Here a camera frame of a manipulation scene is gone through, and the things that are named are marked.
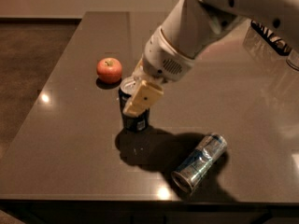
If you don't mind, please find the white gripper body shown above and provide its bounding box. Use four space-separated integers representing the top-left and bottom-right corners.
142 25 195 82

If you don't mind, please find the black wire basket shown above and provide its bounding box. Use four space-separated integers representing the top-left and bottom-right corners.
250 21 292 56

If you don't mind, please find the red apple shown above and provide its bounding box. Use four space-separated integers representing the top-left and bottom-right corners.
96 58 122 84

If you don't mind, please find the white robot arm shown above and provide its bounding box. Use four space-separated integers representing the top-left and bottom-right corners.
123 0 299 117

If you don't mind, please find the silver blue energy drink can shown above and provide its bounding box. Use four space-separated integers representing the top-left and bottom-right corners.
171 133 227 193

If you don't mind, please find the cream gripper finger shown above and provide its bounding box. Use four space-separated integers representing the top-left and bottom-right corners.
123 80 164 116
132 60 144 80

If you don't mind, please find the dark blue pepsi can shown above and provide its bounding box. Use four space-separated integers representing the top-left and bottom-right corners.
118 77 150 133

